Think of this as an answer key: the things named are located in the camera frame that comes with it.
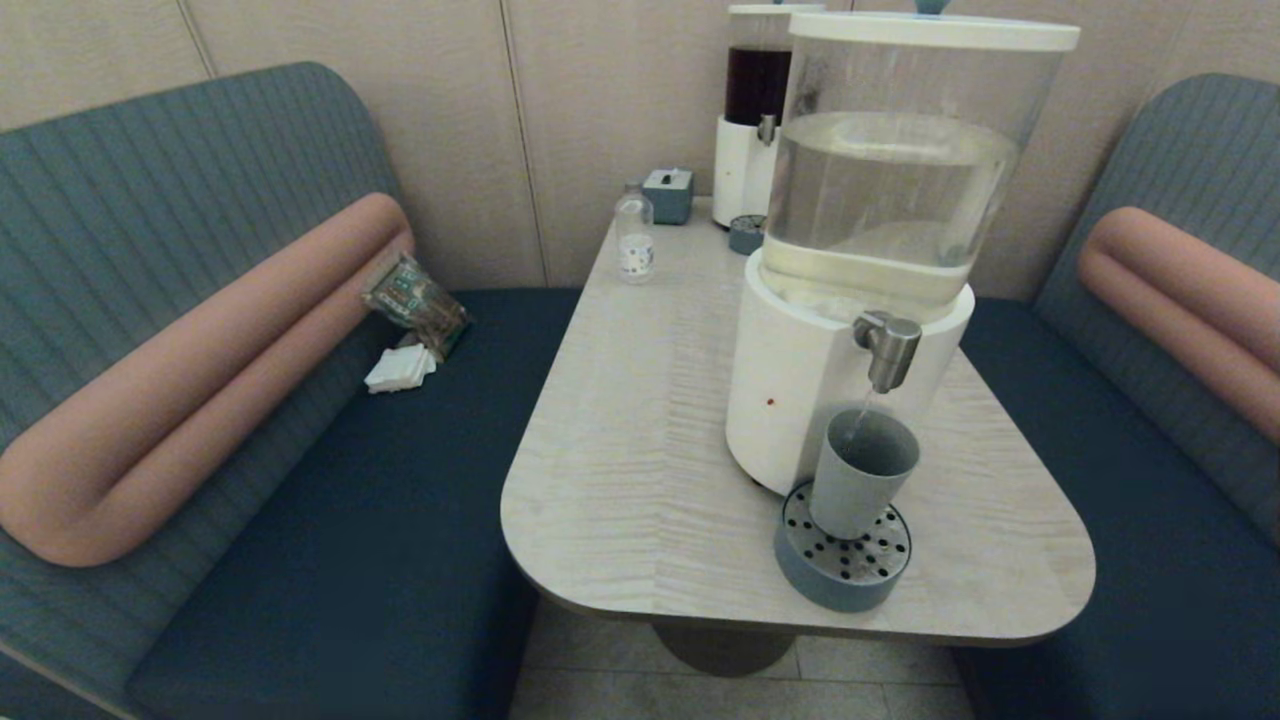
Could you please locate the large white dispenser lid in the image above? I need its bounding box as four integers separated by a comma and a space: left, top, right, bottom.
790, 0, 1081, 53

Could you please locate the grey plastic cup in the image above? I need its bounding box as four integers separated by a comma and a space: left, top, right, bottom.
808, 406, 921, 541

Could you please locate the clear plastic bottle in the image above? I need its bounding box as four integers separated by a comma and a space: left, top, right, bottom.
614, 178, 656, 286

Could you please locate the green snack package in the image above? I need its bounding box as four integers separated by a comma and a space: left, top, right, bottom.
362, 252, 471, 363

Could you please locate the large clear water dispenser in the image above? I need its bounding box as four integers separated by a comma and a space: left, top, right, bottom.
725, 10, 1081, 496

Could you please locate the dark blue seat cushion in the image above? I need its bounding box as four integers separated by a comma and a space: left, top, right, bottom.
125, 288, 583, 720
950, 298, 1280, 720

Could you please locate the pink bolster cushion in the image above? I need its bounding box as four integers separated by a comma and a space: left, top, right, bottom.
1077, 206, 1280, 446
0, 192, 416, 569

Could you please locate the grey-blue ribbed sofa backrest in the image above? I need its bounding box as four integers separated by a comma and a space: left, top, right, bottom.
0, 61, 411, 720
1033, 72, 1280, 546

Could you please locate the large steel dispenser tap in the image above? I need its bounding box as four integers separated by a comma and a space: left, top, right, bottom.
852, 310, 923, 395

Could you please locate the small blue drip tray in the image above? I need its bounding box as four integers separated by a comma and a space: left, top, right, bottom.
728, 214, 771, 257

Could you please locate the teal tissue box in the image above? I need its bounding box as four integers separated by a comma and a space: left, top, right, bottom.
642, 168, 695, 226

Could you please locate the white napkin stack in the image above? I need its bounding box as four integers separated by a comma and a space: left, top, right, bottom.
363, 344, 438, 395

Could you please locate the dark round table pedestal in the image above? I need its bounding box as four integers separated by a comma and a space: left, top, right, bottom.
652, 622, 799, 678

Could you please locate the dark drink dispenser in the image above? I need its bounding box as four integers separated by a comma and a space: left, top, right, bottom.
712, 3, 827, 230

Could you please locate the large blue perforated drip tray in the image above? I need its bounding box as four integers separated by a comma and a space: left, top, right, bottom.
773, 480, 913, 613

